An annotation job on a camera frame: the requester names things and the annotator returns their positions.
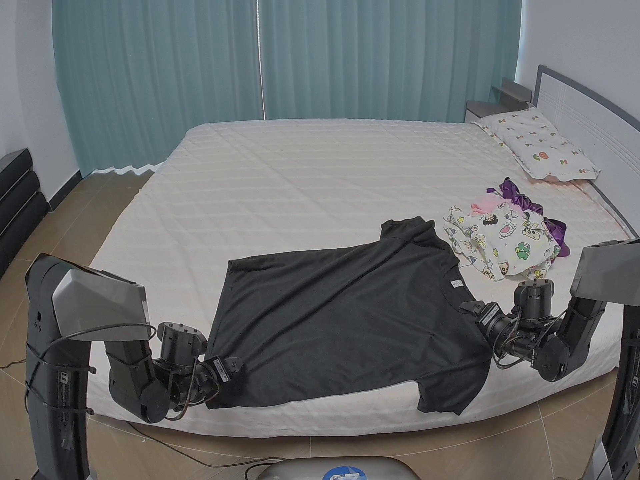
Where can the black T-shirt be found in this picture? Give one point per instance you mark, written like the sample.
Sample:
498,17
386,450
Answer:
340,318

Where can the white printed pyjama garment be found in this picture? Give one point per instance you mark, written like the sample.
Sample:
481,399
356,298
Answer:
505,243

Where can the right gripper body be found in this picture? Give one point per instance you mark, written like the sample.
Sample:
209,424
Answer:
502,330

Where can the purple satin garment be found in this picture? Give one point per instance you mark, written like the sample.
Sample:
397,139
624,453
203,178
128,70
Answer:
515,195

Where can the bed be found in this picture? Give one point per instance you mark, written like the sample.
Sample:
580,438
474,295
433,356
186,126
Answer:
300,178

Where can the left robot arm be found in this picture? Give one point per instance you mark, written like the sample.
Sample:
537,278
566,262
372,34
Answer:
60,368

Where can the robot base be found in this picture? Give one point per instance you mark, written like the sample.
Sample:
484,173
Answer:
325,470

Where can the white printed pillow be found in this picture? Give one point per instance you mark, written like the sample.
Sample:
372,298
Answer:
540,143

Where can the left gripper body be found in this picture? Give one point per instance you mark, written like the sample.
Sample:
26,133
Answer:
215,375

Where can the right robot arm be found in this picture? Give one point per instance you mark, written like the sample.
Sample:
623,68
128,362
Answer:
580,328

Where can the grey bedside table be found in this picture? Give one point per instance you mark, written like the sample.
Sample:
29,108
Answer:
485,110

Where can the black chest of drawers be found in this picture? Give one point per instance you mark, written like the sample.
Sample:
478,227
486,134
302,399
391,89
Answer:
20,203

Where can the pink garment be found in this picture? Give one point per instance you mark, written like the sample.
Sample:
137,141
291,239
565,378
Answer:
482,204

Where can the blue-green curtain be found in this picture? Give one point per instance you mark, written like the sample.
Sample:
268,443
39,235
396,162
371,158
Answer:
385,43
160,68

